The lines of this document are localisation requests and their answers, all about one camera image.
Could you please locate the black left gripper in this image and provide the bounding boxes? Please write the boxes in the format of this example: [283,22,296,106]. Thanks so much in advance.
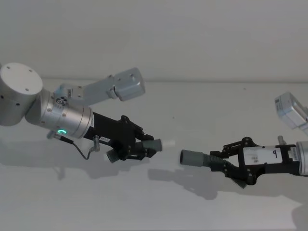
[83,111,157,162]

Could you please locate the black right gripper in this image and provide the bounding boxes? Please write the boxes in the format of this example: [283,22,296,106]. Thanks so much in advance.
[209,137,299,190]

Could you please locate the white table cloth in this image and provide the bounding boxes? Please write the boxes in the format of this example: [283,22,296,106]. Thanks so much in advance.
[0,76,308,231]

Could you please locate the thin dark left gripper cable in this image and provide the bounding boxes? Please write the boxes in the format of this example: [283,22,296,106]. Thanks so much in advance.
[46,130,101,160]

